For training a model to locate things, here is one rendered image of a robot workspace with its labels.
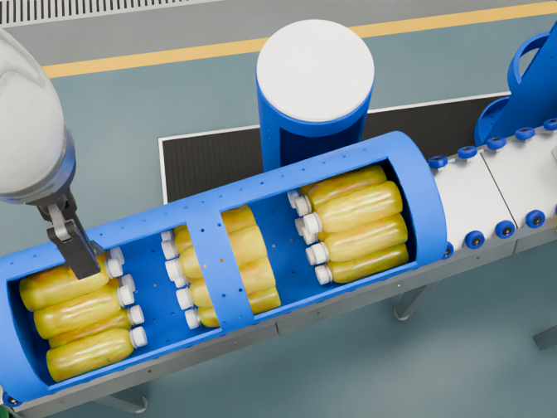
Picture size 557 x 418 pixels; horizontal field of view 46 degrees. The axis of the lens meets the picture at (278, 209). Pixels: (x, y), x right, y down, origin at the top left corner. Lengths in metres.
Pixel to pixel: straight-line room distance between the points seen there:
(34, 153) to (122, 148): 2.26
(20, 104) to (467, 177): 1.33
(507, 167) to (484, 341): 0.98
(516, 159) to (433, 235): 0.46
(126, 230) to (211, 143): 1.27
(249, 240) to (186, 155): 1.26
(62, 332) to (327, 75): 0.82
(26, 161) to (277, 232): 1.06
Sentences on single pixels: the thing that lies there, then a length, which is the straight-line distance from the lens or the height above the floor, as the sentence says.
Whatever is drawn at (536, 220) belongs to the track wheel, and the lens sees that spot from 1.60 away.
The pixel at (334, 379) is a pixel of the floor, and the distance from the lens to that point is 2.40.
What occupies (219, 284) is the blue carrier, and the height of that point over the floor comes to 1.21.
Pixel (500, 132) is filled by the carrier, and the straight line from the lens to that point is 2.38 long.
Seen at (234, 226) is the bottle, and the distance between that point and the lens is 1.32.
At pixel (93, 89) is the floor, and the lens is 2.89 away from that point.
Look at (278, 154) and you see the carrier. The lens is 1.76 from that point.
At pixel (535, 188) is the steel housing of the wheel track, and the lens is 1.68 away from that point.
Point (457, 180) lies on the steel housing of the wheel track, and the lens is 1.64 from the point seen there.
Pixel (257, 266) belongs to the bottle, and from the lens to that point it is 1.30.
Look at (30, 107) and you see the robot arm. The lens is 0.45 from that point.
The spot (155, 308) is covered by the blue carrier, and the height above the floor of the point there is 0.96.
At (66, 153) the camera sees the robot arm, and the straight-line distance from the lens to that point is 0.57.
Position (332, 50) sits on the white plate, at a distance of 1.63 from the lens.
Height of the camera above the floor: 2.39
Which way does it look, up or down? 70 degrees down
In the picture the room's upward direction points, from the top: 2 degrees counter-clockwise
